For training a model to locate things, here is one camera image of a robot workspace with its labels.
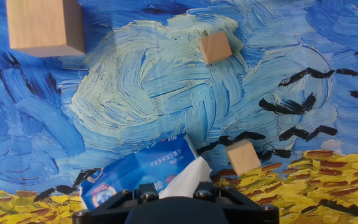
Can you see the small wooden cube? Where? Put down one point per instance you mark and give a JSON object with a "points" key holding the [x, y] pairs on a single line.
{"points": [[215, 47], [242, 157]]}

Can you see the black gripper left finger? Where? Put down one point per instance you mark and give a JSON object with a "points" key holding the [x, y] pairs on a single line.
{"points": [[110, 207]]}

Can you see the white napkin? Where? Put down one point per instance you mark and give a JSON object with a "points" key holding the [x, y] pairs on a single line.
{"points": [[188, 180]]}

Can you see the blue tissue pack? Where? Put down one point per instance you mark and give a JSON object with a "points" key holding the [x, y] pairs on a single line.
{"points": [[129, 168]]}

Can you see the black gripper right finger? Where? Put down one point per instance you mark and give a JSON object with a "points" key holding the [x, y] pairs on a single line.
{"points": [[247, 208]]}

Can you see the large wooden cube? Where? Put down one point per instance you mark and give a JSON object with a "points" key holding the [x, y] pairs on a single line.
{"points": [[39, 25]]}

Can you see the Van Gogh print tablecloth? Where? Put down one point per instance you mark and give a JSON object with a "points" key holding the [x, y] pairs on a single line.
{"points": [[141, 93]]}

